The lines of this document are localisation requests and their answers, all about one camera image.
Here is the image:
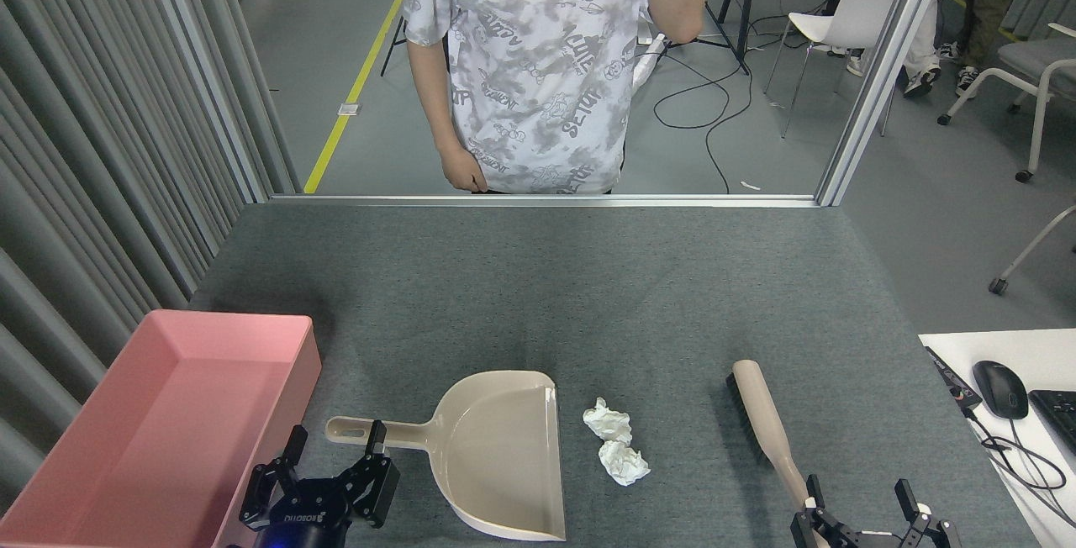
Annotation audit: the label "black computer mouse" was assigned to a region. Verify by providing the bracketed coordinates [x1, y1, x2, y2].
[973, 361, 1030, 420]

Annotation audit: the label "person's right hand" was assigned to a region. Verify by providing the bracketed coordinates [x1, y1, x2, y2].
[440, 143, 489, 194]

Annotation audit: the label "white paper ball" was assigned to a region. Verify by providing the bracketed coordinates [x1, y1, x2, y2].
[598, 440, 651, 487]
[583, 398, 633, 445]

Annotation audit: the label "white plastic chair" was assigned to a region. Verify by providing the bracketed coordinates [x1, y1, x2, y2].
[763, 0, 905, 139]

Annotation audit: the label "pink plastic bin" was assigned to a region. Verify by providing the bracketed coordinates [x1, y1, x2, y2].
[0, 309, 322, 548]

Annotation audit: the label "black desk cable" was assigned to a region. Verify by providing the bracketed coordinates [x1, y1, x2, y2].
[963, 405, 1076, 528]

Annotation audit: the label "beige hand brush black bristles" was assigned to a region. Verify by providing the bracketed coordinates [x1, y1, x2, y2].
[726, 360, 835, 548]

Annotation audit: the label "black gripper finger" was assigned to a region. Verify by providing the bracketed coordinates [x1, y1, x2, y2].
[894, 478, 963, 548]
[790, 474, 846, 548]

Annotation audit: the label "black floor cable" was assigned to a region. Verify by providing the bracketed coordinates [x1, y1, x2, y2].
[653, 48, 755, 194]

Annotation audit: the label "white side table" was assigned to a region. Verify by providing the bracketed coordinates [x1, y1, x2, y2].
[918, 328, 1076, 548]

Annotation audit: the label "grey chair white frame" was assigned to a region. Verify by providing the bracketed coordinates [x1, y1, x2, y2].
[937, 23, 1076, 184]

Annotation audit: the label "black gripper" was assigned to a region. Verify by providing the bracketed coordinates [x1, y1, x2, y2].
[239, 419, 401, 548]

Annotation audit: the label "beige plastic dustpan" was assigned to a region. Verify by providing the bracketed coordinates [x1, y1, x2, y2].
[325, 370, 567, 542]

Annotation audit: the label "silver post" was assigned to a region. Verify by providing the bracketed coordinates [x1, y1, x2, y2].
[139, 0, 274, 204]
[815, 0, 959, 207]

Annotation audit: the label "black tripod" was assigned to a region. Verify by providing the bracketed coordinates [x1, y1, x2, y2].
[702, 0, 762, 76]
[380, 14, 409, 78]

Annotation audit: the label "white stand on wheels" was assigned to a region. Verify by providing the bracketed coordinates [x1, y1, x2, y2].
[632, 10, 673, 88]

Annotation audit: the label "silver table rail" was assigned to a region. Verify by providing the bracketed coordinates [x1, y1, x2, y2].
[269, 193, 820, 209]

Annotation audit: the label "small black flat device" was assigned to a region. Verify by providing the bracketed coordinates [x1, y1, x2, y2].
[925, 346, 983, 412]

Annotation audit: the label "white chair leg with caster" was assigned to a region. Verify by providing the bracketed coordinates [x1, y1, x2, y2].
[989, 205, 1076, 296]

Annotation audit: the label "black keyboard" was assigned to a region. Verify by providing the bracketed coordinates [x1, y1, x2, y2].
[1028, 389, 1076, 456]

